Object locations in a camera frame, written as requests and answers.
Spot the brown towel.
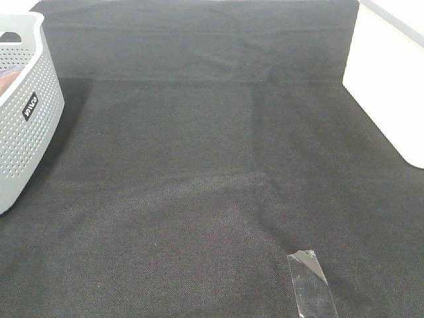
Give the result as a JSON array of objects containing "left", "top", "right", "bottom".
[{"left": 0, "top": 71, "right": 20, "bottom": 95}]

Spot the black table cloth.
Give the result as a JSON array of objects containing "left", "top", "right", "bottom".
[{"left": 1, "top": 1, "right": 423, "bottom": 317}]

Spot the clear adhesive tape strip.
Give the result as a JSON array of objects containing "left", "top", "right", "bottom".
[{"left": 287, "top": 250, "right": 339, "bottom": 318}]

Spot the grey perforated laundry basket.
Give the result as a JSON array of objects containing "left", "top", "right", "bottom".
[{"left": 1, "top": 12, "right": 64, "bottom": 213}]

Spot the white plastic storage box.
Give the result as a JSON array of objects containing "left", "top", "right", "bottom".
[{"left": 343, "top": 1, "right": 423, "bottom": 168}]

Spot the grey cloth in basket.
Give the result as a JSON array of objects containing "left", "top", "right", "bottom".
[{"left": 0, "top": 65, "right": 24, "bottom": 81}]

